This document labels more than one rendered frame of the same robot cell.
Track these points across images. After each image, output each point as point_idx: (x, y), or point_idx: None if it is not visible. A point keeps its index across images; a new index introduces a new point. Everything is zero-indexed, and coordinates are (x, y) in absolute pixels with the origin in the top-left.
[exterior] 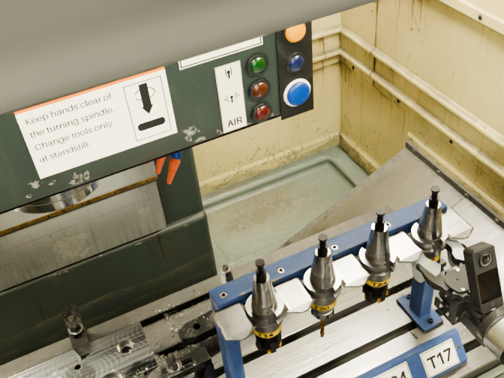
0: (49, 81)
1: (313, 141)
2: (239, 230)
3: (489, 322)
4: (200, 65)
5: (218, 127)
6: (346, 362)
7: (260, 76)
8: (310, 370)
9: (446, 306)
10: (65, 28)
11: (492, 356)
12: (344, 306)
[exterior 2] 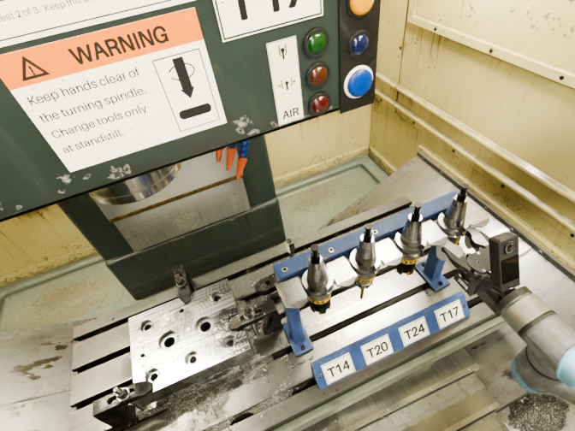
0: None
1: (351, 151)
2: (301, 210)
3: (509, 300)
4: (248, 38)
5: (273, 118)
6: (376, 311)
7: (319, 58)
8: (350, 316)
9: (465, 280)
10: None
11: (489, 312)
12: None
